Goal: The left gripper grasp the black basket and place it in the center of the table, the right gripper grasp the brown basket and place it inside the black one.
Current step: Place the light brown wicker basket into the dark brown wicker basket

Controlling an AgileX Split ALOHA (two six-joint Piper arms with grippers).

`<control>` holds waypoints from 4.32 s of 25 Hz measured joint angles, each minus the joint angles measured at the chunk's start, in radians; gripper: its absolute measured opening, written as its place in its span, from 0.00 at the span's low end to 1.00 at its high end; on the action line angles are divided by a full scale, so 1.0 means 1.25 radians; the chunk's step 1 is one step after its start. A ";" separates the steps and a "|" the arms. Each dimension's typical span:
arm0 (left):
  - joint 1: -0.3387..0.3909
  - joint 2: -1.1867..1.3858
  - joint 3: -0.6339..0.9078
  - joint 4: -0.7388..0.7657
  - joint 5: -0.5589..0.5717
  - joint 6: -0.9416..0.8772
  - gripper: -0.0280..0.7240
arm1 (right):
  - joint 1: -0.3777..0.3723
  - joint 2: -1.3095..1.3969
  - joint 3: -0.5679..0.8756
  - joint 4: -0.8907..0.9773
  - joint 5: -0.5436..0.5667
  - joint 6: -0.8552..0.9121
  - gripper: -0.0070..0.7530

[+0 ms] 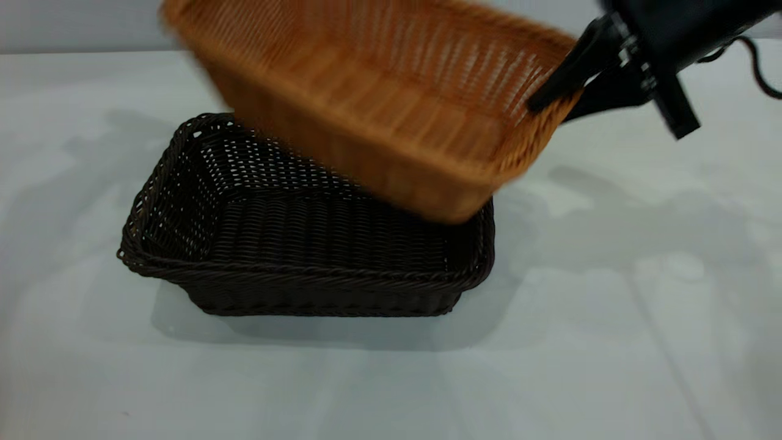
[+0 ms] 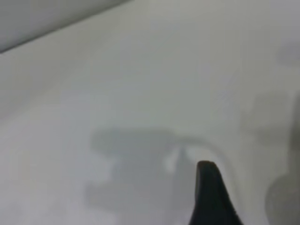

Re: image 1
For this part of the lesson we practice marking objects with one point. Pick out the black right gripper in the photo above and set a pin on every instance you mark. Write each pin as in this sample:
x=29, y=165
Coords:
x=678, y=30

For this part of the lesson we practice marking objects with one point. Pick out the orange woven basket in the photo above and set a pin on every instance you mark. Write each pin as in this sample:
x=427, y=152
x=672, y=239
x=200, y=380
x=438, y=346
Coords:
x=379, y=104

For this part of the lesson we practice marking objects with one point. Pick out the black woven basket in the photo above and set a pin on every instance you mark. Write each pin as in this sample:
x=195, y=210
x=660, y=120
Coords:
x=305, y=244

